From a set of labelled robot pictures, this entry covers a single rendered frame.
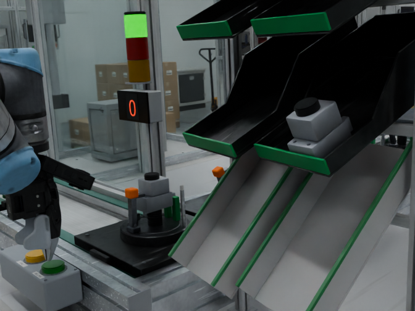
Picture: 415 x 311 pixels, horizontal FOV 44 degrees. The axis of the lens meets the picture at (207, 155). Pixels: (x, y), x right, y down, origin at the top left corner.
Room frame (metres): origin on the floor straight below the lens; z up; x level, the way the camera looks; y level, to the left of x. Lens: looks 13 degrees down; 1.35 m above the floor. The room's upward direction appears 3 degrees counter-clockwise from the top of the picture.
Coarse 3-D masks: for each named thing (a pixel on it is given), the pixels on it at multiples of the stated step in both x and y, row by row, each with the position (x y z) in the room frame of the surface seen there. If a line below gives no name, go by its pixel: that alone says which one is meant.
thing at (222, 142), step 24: (264, 48) 0.87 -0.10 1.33; (288, 48) 0.89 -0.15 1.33; (312, 48) 0.75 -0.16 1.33; (240, 72) 0.84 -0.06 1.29; (264, 72) 0.87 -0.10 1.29; (288, 72) 0.89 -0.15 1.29; (312, 72) 0.75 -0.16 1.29; (240, 96) 0.84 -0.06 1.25; (264, 96) 0.84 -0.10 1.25; (288, 96) 0.73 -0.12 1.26; (216, 120) 0.82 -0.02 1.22; (240, 120) 0.79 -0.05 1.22; (264, 120) 0.71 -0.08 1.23; (192, 144) 0.78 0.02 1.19; (216, 144) 0.71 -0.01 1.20; (240, 144) 0.68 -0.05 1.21
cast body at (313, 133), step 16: (304, 112) 0.59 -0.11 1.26; (320, 112) 0.59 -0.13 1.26; (336, 112) 0.60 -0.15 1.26; (304, 128) 0.59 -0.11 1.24; (320, 128) 0.59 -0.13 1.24; (336, 128) 0.60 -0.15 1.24; (352, 128) 0.64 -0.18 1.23; (288, 144) 0.61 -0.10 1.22; (304, 144) 0.59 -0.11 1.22; (320, 144) 0.59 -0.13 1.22; (336, 144) 0.60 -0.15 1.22
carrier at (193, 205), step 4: (204, 196) 1.23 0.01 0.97; (192, 200) 1.20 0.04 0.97; (196, 200) 1.20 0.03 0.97; (200, 200) 1.20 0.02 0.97; (204, 200) 1.20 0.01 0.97; (180, 204) 1.17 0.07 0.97; (188, 204) 1.17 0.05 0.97; (192, 204) 1.17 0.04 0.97; (196, 204) 1.16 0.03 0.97; (200, 204) 1.16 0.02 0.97; (180, 208) 1.14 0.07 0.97; (188, 208) 1.14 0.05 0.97; (192, 208) 1.14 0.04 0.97; (196, 208) 1.14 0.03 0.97; (188, 212) 1.12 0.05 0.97; (192, 212) 1.11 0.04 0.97; (196, 212) 1.11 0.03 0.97
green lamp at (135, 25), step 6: (126, 18) 1.19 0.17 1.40; (132, 18) 1.18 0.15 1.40; (138, 18) 1.19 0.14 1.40; (144, 18) 1.20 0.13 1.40; (126, 24) 1.19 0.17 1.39; (132, 24) 1.18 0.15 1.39; (138, 24) 1.18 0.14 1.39; (144, 24) 1.19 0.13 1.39; (126, 30) 1.19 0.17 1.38; (132, 30) 1.18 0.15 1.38; (138, 30) 1.18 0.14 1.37; (144, 30) 1.19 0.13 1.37; (126, 36) 1.20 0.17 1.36; (132, 36) 1.18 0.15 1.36; (138, 36) 1.19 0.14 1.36; (144, 36) 1.19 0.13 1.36
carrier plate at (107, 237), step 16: (112, 224) 1.05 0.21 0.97; (80, 240) 0.98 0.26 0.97; (96, 240) 0.97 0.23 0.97; (112, 240) 0.96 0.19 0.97; (112, 256) 0.89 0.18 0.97; (128, 256) 0.88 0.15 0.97; (144, 256) 0.87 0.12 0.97; (160, 256) 0.87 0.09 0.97; (128, 272) 0.85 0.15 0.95; (144, 272) 0.82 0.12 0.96
